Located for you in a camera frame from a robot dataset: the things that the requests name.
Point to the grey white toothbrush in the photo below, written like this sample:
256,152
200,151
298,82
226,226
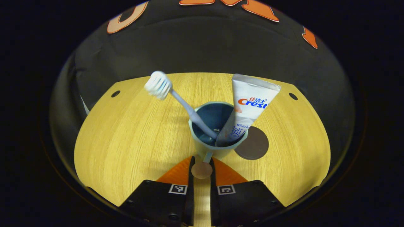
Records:
159,85

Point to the black backdrop cloth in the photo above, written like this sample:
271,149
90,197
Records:
205,47

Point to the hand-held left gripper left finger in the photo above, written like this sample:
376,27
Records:
157,205

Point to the white toothpaste tube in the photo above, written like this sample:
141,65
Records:
252,101

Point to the dark brown round coaster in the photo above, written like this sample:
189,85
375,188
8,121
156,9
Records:
255,145

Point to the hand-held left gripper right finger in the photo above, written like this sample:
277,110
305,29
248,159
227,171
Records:
249,201

